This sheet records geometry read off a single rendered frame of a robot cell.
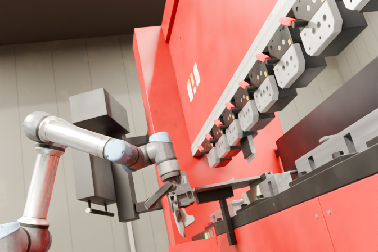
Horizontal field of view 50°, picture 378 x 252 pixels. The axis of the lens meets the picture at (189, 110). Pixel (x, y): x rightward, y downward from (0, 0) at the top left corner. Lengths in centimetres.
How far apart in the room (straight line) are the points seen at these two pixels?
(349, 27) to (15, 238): 122
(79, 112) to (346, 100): 170
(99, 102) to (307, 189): 200
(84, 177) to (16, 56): 267
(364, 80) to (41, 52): 393
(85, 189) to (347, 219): 201
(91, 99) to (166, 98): 52
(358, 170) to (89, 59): 437
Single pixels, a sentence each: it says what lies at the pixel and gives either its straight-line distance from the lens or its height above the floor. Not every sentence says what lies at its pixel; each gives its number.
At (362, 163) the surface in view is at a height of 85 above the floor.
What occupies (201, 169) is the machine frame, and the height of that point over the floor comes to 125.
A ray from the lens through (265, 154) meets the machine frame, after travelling 269.
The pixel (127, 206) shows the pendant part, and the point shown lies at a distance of 300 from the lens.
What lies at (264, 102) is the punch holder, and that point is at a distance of 140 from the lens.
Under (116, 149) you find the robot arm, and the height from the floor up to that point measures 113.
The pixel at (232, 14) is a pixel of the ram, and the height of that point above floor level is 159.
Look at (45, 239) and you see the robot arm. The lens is 169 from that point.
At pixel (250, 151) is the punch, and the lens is 168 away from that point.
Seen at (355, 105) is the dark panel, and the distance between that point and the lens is 192.
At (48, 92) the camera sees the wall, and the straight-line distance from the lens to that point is 484.
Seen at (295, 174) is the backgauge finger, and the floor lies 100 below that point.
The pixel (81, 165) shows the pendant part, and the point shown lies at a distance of 271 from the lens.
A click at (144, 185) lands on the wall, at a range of 447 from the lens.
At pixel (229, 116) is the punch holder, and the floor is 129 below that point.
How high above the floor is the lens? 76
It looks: 20 degrees up
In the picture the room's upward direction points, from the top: 13 degrees counter-clockwise
